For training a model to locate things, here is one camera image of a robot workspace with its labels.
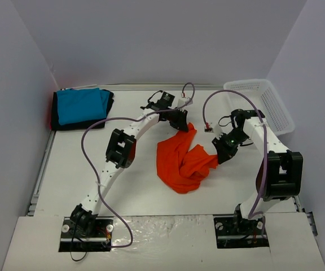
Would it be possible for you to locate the orange t shirt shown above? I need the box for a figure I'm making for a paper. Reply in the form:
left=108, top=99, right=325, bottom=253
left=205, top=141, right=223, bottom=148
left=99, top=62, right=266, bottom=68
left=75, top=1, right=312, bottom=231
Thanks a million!
left=156, top=123, right=219, bottom=194

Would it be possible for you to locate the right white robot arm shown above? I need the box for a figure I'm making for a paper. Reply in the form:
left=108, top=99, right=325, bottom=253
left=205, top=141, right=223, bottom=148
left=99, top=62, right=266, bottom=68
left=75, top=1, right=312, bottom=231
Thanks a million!
left=212, top=109, right=304, bottom=233

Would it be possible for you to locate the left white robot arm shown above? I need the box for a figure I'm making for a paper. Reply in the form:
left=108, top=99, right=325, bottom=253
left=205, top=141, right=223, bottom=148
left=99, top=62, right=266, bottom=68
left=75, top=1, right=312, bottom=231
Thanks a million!
left=70, top=91, right=193, bottom=237

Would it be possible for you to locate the white plastic basket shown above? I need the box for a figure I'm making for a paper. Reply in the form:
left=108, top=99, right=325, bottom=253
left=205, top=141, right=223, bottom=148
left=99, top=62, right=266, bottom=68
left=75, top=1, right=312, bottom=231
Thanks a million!
left=223, top=79, right=295, bottom=136

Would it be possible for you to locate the black folded t shirt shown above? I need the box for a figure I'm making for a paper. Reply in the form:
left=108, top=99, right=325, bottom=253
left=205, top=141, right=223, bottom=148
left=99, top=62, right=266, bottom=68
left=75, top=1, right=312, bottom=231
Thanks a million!
left=50, top=89, right=115, bottom=131

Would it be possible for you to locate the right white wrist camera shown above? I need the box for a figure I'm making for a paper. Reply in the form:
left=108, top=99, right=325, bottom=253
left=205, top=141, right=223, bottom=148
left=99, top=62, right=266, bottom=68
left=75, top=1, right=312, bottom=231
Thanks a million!
left=204, top=123, right=225, bottom=139

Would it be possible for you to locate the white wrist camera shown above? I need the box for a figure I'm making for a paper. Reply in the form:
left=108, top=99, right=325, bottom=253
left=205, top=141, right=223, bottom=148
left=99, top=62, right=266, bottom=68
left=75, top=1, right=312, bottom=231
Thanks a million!
left=204, top=123, right=225, bottom=139
left=177, top=97, right=193, bottom=108

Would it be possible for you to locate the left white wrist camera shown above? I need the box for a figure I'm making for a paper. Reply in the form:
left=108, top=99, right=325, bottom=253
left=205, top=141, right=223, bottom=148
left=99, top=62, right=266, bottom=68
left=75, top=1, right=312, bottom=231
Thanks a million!
left=177, top=97, right=193, bottom=108

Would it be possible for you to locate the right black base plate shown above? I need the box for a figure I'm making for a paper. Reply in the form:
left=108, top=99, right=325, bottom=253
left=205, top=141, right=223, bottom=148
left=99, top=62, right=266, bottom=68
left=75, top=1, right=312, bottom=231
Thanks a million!
left=213, top=215, right=269, bottom=249

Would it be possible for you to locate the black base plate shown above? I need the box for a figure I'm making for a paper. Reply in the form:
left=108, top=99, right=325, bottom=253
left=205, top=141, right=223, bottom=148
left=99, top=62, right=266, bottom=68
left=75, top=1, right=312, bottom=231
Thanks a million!
left=59, top=217, right=114, bottom=252
left=213, top=215, right=269, bottom=249

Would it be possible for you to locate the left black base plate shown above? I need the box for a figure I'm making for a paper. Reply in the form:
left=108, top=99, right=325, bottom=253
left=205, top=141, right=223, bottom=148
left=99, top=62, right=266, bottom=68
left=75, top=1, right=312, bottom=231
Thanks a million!
left=59, top=217, right=114, bottom=252

